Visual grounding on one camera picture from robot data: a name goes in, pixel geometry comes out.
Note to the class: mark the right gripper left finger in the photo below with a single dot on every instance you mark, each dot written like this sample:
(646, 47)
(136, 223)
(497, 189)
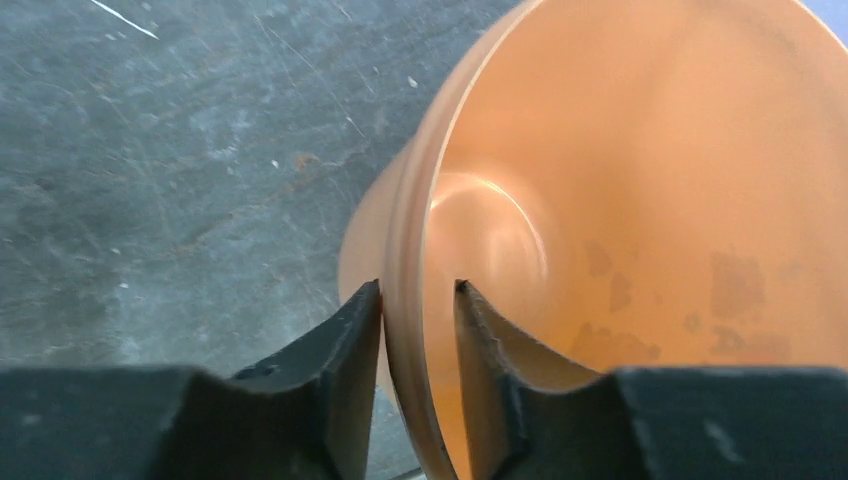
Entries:
(303, 412)

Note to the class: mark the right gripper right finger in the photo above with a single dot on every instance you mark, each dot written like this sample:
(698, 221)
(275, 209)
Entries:
(531, 413)

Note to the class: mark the orange trash bin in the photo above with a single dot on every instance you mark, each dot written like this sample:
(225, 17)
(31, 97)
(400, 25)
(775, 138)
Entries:
(631, 182)

